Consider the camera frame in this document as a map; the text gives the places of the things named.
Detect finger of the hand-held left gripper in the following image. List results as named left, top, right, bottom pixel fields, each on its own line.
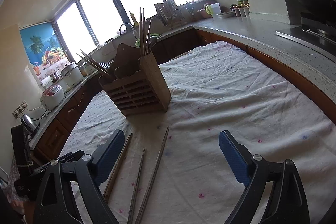
left=56, top=151, right=85, bottom=164

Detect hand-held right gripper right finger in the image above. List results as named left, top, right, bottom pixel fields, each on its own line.
left=219, top=131, right=311, bottom=224

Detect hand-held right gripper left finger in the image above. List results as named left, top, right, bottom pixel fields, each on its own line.
left=33, top=130, right=125, bottom=224

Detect wooden utensil holder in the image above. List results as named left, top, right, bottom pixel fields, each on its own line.
left=98, top=43, right=172, bottom=116

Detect thin metal chopstick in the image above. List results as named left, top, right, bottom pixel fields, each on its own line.
left=80, top=50, right=116, bottom=76
left=76, top=53, right=113, bottom=80

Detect long metal spoon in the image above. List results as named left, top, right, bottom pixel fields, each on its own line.
left=148, top=35, right=158, bottom=52

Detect black case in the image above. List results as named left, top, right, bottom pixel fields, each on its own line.
left=10, top=125, right=33, bottom=174

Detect wooden base cabinets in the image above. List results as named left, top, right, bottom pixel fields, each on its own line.
left=33, top=28, right=336, bottom=161

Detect white floral tablecloth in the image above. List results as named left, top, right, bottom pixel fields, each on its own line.
left=59, top=40, right=336, bottom=224

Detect steel electric kettle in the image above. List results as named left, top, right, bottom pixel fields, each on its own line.
left=20, top=114, right=40, bottom=136

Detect white red rice cooker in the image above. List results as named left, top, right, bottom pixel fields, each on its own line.
left=40, top=84, right=65, bottom=110

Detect paper towel roll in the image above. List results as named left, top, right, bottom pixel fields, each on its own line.
left=40, top=76, right=53, bottom=88

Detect large white rice cooker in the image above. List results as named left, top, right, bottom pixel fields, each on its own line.
left=60, top=62, right=84, bottom=88

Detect small white cooker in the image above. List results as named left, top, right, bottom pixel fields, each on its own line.
left=79, top=62, right=96, bottom=76

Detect tropical print poster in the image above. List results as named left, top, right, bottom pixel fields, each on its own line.
left=19, top=23, right=69, bottom=80

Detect grey kitchen counter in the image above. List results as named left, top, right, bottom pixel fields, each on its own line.
left=29, top=15, right=336, bottom=148

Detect curved sink faucet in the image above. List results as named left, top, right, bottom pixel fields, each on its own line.
left=119, top=22, right=138, bottom=41

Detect white plate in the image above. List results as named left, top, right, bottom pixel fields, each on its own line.
left=217, top=11, right=236, bottom=19

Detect pink bowl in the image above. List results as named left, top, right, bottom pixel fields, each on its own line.
left=197, top=5, right=210, bottom=20

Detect dark knife block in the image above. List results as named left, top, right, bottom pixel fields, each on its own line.
left=186, top=2, right=196, bottom=22

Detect large kitchen window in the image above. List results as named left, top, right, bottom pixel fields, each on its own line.
left=52, top=0, right=205, bottom=56

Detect gas stove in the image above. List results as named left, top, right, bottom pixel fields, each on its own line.
left=275, top=13, right=336, bottom=52

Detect dish drying rack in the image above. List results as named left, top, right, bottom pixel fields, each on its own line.
left=154, top=0, right=188, bottom=30

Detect wall power outlet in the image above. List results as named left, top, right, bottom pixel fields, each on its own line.
left=13, top=101, right=28, bottom=118

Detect white jug green handle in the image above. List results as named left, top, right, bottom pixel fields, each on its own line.
left=205, top=3, right=222, bottom=17

